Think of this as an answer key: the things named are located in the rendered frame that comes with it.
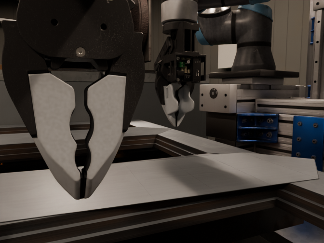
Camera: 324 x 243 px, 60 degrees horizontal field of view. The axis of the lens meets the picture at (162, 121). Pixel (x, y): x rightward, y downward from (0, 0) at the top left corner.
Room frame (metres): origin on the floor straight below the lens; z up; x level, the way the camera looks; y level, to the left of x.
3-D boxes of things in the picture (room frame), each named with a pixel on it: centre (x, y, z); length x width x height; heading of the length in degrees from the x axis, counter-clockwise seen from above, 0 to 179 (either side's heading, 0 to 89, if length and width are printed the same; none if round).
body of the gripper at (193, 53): (0.60, -0.04, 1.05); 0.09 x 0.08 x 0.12; 24
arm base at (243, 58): (1.02, -0.33, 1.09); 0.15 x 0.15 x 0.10
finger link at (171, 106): (0.60, -0.02, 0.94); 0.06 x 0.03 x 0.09; 24
